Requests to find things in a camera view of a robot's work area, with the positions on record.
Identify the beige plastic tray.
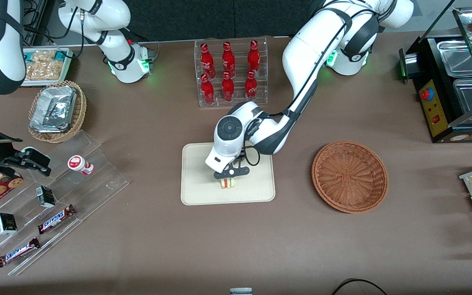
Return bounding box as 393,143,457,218
181,142,276,206

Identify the tan wicker basket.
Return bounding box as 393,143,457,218
28,80,87,143

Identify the white tray of snacks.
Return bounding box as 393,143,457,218
21,48,74,87

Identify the round brown wicker basket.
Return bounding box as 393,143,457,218
311,141,389,214

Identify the small black carton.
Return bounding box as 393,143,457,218
36,185,56,208
0,213,18,235

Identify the small red white bottle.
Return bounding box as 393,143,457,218
68,155,95,176

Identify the stack of foil trays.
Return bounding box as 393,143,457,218
29,85,77,134

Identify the snickers chocolate bar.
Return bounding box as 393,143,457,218
0,237,41,268
37,204,76,234

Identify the clear acrylic stepped display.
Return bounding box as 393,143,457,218
0,130,130,276

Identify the red cola bottle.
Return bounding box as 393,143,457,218
221,72,235,102
222,41,236,74
245,70,258,101
247,40,260,73
200,74,215,104
200,43,216,78

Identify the clear acrylic bottle rack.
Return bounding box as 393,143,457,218
194,36,269,108

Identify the black food warmer cabinet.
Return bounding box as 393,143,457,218
398,0,472,144

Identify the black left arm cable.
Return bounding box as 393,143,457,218
241,8,353,167

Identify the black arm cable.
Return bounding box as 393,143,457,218
22,0,86,59
241,8,353,167

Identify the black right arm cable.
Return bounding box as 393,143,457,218
22,0,86,59

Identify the black looped cable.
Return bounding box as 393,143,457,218
331,278,388,295

